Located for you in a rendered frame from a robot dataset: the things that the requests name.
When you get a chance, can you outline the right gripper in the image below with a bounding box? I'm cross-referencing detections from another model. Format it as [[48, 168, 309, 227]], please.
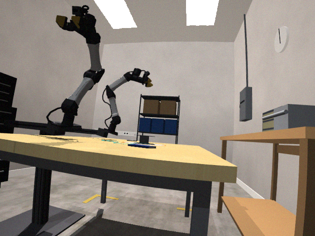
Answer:
[[56, 15, 87, 34]]

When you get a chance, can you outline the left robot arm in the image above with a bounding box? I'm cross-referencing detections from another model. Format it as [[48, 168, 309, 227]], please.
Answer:
[[104, 68, 142, 133]]

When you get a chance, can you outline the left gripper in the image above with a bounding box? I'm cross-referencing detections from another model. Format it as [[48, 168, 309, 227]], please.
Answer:
[[137, 76, 153, 87]]

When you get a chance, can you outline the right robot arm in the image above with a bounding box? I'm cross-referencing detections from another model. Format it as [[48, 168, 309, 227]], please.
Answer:
[[51, 6, 105, 127]]

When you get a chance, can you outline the grey perforated disc with centre hole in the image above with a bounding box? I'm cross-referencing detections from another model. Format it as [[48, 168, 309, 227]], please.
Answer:
[[139, 135, 149, 144]]

